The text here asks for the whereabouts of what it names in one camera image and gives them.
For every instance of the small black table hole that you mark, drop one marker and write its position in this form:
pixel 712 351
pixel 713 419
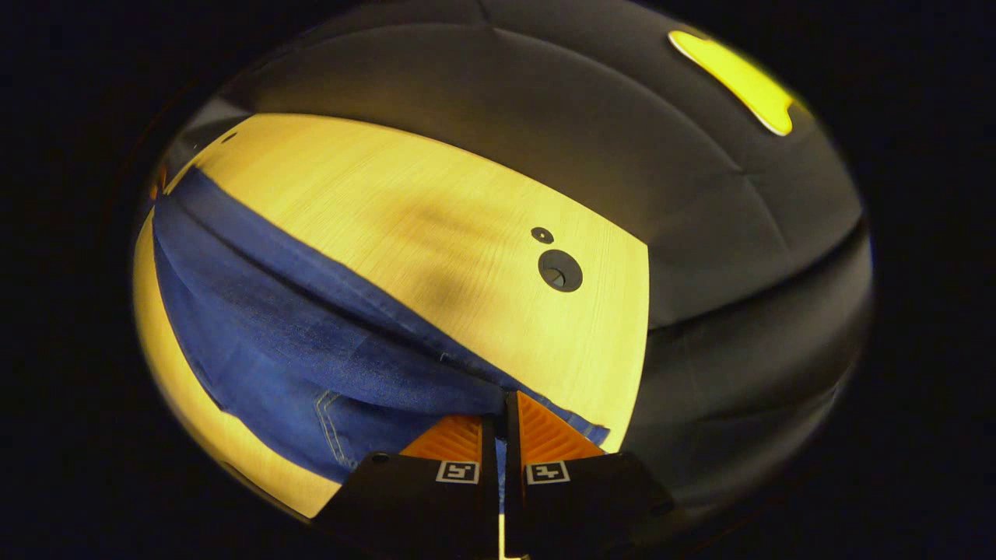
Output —
pixel 542 235

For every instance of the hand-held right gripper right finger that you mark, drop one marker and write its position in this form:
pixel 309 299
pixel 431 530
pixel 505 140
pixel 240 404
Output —
pixel 576 505

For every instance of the black backdrop cloth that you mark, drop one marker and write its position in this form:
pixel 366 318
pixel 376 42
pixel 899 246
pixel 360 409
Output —
pixel 545 117

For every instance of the blue denim jeans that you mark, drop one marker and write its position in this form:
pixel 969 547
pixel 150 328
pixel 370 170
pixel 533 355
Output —
pixel 272 334

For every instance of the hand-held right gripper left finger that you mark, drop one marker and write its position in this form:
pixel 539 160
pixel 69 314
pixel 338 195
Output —
pixel 436 505

